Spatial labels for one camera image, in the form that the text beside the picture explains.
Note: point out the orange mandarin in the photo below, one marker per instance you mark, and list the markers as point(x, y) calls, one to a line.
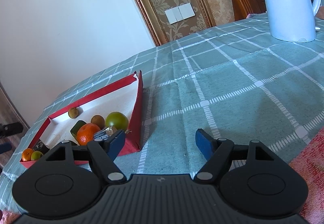
point(26, 155)
point(87, 135)

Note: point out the round tan fruit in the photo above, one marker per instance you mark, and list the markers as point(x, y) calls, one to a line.
point(97, 121)

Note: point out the white electric kettle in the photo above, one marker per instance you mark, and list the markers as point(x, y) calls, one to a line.
point(286, 6)

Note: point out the white wall switch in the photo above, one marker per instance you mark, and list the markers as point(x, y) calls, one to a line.
point(179, 13)

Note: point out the red cardboard box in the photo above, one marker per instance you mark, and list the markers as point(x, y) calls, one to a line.
point(135, 125)

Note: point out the dark sugarcane piece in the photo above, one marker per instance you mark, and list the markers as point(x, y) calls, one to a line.
point(40, 147)

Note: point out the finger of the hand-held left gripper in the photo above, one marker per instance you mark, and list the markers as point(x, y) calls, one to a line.
point(11, 129)
point(5, 148)

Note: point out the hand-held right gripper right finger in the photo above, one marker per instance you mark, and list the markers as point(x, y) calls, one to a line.
point(205, 143)

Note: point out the dark green oval fruit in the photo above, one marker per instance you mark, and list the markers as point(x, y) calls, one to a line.
point(76, 128)

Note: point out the round yellow-green fruit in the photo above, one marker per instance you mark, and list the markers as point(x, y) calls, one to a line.
point(37, 155)

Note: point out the pink cloth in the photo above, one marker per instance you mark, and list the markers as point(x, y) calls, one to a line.
point(251, 15)

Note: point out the grey sugarcane piece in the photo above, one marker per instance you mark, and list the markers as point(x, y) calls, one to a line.
point(102, 135)

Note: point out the small tan fruit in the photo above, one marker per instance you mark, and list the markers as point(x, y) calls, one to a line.
point(73, 112)

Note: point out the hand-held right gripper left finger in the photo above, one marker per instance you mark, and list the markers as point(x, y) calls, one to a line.
point(116, 142)

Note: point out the red patterned cloth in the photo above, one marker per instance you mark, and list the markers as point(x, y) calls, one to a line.
point(311, 171)

